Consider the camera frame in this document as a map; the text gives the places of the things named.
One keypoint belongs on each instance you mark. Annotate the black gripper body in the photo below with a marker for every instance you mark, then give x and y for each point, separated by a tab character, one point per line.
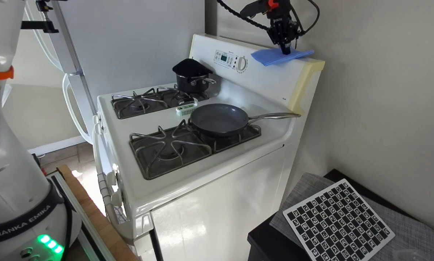
283	24

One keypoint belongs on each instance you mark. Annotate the black side table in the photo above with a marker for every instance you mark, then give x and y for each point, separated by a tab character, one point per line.
265	245

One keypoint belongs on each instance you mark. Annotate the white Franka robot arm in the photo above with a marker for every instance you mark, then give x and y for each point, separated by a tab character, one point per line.
14	184

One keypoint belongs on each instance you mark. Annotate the blue striped cleaning towel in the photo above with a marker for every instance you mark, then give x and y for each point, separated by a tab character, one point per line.
275	57

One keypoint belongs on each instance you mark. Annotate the dark metal saucepan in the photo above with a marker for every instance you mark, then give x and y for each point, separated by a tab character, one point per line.
196	88

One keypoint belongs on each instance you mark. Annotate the black stove grate under pan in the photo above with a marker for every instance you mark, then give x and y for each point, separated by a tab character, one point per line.
167	160

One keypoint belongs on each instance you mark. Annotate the white gas stove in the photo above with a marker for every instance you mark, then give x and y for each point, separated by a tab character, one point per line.
217	213

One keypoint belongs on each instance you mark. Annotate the black cloth over saucepan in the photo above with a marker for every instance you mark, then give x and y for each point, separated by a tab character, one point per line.
189	68

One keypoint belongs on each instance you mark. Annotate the black-white calibration checkerboard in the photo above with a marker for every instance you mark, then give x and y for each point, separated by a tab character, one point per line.
337	223

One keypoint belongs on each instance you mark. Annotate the grey checked dish towel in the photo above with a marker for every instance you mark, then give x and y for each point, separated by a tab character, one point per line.
112	204

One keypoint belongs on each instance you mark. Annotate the white refrigerator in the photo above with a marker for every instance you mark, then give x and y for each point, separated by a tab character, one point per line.
130	44

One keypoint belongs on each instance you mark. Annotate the aluminium robot stand frame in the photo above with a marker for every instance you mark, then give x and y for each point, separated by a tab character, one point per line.
83	227

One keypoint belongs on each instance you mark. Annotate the black stove grate under pot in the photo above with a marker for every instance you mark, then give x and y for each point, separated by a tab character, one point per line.
138	104

